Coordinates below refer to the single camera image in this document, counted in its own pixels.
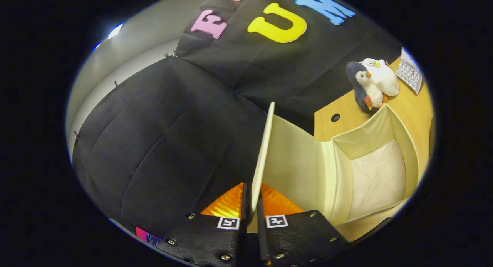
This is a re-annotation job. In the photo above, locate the white duck plush toy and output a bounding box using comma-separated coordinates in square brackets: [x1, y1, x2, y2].
[360, 58, 400, 97]

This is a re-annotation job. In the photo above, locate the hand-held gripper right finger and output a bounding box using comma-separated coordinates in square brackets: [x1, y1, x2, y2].
[256, 183, 352, 267]

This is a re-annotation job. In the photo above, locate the black backdrop cloth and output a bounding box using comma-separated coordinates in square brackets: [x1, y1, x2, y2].
[71, 0, 403, 240]

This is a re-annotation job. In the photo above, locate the grey patterned cover book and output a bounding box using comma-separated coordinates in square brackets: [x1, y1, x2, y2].
[396, 47, 423, 95]

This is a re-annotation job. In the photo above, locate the grey penguin plush toy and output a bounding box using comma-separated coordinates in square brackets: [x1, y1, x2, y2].
[345, 61, 387, 113]

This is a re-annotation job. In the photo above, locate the ceiling spot light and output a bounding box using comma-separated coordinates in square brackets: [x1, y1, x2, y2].
[107, 22, 124, 39]

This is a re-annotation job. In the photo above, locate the beige fabric storage box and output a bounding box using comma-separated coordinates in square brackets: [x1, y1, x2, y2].
[246, 101, 420, 233]

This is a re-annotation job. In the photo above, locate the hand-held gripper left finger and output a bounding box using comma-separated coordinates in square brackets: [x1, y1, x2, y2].
[156, 182, 249, 267]

